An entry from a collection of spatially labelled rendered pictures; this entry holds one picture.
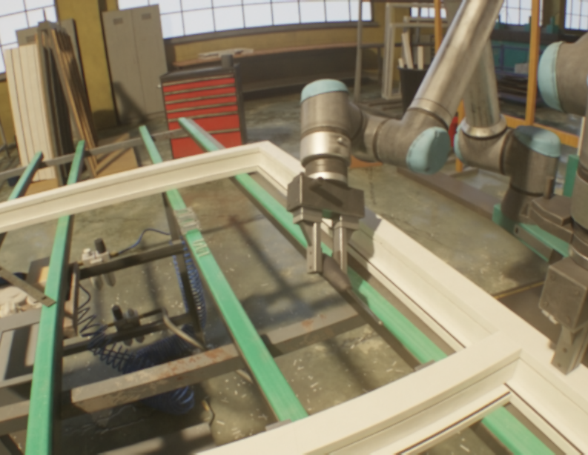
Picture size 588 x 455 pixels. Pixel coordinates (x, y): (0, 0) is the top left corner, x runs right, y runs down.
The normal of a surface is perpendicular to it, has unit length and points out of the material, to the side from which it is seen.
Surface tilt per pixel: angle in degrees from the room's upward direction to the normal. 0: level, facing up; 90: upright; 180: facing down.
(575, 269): 0
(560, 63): 65
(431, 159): 94
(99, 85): 90
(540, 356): 0
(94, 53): 90
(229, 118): 90
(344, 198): 56
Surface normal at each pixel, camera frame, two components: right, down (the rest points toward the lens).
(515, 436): -0.07, -0.89
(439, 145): 0.61, 0.37
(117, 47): 0.40, 0.39
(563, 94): -0.85, 0.51
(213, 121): 0.04, 0.45
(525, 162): -0.76, 0.34
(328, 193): 0.49, -0.24
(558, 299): -0.92, 0.23
